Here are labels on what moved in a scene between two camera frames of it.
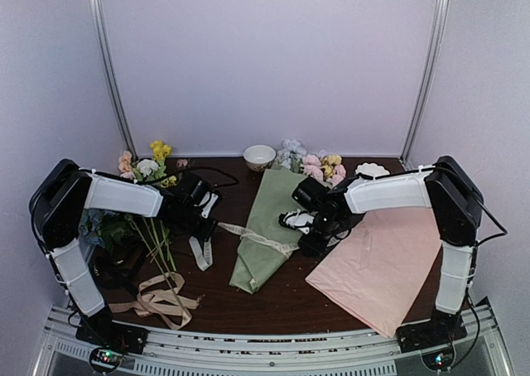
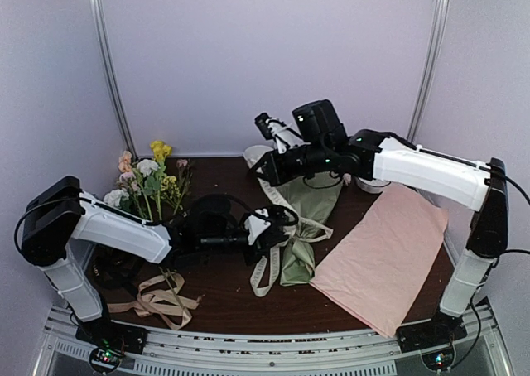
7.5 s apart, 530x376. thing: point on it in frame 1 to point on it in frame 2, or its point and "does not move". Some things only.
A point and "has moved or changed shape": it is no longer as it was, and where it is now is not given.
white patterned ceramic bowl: (259, 157) does not move
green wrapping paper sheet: (265, 243) to (310, 200)
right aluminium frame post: (429, 72) does not move
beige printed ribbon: (284, 249) has moved or changed shape
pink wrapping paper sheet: (378, 273) does not move
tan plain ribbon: (160, 296) does not move
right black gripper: (315, 247) to (277, 174)
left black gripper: (205, 232) to (259, 251)
